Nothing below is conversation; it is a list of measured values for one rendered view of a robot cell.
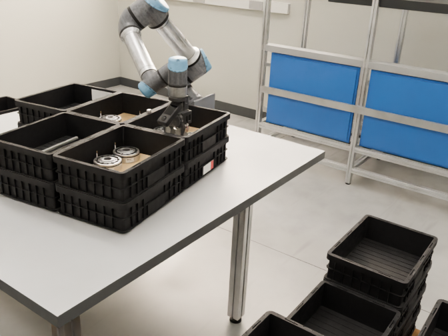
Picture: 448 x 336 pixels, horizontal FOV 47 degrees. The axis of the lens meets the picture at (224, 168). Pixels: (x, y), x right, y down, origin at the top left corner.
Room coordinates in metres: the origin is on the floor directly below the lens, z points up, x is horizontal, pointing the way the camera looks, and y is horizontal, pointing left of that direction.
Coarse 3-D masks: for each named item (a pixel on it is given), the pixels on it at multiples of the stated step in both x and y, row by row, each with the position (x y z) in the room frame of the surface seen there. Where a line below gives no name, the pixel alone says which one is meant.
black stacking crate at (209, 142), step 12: (192, 108) 2.26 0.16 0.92; (144, 120) 2.07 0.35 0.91; (156, 120) 2.15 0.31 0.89; (192, 120) 2.26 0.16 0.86; (204, 120) 2.23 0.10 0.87; (216, 132) 2.08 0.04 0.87; (192, 144) 1.89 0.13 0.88; (204, 144) 1.97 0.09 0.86; (216, 144) 2.07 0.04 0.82; (192, 156) 1.90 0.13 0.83
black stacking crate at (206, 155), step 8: (224, 144) 2.13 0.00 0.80; (208, 152) 2.00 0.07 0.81; (216, 152) 2.09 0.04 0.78; (224, 152) 2.16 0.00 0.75; (192, 160) 1.88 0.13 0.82; (200, 160) 1.93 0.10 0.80; (208, 160) 2.02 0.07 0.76; (216, 160) 2.09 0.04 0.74; (224, 160) 2.15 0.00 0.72; (184, 168) 1.84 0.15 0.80; (192, 168) 1.90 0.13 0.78; (200, 168) 1.94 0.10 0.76; (184, 176) 1.85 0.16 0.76; (192, 176) 1.90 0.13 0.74; (200, 176) 1.96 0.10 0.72; (184, 184) 1.85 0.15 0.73; (192, 184) 1.88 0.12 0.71
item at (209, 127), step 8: (168, 104) 2.27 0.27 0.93; (152, 112) 2.13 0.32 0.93; (224, 112) 2.19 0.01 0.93; (136, 120) 2.02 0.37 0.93; (216, 120) 2.07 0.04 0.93; (224, 120) 2.12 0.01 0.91; (144, 128) 1.92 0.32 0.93; (200, 128) 1.95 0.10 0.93; (208, 128) 1.99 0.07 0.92; (184, 136) 1.85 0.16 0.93; (192, 136) 1.87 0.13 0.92
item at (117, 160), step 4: (100, 156) 1.77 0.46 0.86; (104, 156) 1.78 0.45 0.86; (112, 156) 1.78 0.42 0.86; (116, 156) 1.78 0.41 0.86; (96, 160) 1.74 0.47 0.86; (100, 160) 1.73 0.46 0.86; (116, 160) 1.74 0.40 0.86; (120, 160) 1.74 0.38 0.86; (96, 164) 1.70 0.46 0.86; (100, 164) 1.69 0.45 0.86; (104, 164) 1.70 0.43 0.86; (108, 164) 1.71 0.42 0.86; (112, 164) 1.70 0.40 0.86; (116, 164) 1.71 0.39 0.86
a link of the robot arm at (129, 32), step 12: (120, 24) 2.31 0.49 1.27; (132, 24) 2.31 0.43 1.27; (120, 36) 2.29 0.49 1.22; (132, 36) 2.25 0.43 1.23; (132, 48) 2.20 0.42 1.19; (144, 48) 2.20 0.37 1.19; (144, 60) 2.13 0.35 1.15; (144, 72) 2.08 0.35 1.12; (156, 72) 2.06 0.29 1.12; (144, 84) 2.04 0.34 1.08; (156, 84) 2.03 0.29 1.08
